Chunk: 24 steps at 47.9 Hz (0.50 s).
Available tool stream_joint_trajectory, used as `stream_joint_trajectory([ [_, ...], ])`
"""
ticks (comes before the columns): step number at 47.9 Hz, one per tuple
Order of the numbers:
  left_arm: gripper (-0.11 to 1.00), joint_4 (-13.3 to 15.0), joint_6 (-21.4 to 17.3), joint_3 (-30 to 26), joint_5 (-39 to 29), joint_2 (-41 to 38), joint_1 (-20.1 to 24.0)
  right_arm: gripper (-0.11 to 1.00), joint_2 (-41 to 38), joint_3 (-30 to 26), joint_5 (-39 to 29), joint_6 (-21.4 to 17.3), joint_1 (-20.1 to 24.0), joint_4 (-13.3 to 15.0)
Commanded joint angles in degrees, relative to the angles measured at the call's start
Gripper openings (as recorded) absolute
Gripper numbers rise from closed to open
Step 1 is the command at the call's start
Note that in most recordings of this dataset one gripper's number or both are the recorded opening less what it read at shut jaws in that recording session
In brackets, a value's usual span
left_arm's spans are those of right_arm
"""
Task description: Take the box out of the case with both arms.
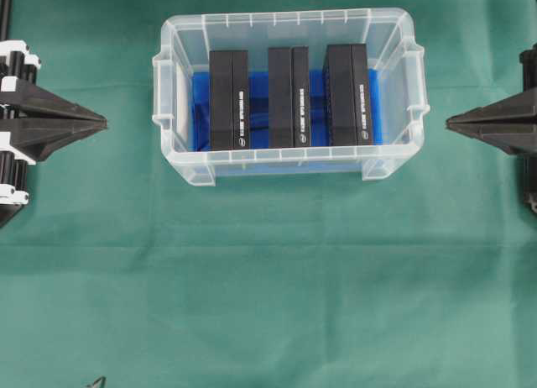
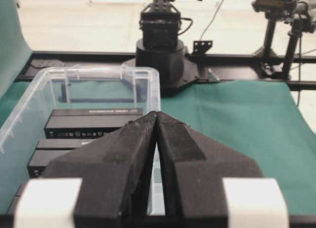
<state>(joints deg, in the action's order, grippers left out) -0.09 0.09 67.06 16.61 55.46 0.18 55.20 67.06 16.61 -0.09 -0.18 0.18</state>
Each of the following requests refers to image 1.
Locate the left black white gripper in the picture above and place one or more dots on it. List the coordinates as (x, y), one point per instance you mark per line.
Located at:
(27, 140)

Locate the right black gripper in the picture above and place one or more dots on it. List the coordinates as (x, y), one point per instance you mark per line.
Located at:
(513, 139)

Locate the black realsense box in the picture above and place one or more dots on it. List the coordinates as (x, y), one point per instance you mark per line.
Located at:
(289, 97)
(348, 102)
(229, 100)

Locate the clear plastic storage case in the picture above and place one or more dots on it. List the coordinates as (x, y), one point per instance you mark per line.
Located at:
(187, 40)

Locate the green table cloth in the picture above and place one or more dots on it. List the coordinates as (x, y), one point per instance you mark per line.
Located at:
(424, 279)

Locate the small dark tripod tip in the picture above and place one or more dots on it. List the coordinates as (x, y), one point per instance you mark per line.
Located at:
(98, 380)

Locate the black frame rail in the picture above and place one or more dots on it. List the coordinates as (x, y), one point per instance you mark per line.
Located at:
(5, 11)

